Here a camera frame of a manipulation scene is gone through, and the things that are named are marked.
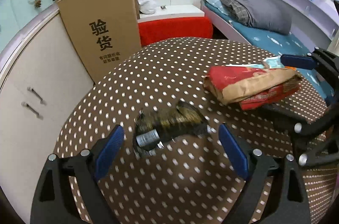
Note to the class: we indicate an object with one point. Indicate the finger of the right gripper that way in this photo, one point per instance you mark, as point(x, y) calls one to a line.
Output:
point(298, 61)

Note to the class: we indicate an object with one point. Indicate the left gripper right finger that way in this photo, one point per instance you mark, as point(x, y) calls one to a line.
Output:
point(287, 200)

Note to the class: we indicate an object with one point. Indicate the red and brown paper bag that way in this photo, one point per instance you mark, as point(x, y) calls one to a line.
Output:
point(251, 87)

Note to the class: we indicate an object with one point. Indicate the black wrapper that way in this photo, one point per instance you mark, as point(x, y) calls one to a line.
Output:
point(155, 129)

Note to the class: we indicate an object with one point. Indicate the teal tube wrapper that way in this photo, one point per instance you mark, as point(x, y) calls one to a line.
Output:
point(271, 62)

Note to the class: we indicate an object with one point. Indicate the blue quilted bed cover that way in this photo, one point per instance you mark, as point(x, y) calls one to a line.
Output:
point(273, 42)

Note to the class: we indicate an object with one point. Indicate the brown dotted tablecloth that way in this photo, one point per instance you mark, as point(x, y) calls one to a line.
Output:
point(98, 178)

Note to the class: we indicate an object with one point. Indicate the grey folded duvet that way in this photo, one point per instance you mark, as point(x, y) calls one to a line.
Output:
point(270, 15)

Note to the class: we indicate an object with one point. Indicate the white cabinet with drawers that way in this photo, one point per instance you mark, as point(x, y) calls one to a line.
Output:
point(42, 80)

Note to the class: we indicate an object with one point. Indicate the large cardboard box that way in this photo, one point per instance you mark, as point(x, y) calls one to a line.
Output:
point(103, 32)

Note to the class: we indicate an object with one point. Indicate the white plastic bag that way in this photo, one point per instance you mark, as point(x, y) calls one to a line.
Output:
point(147, 6)

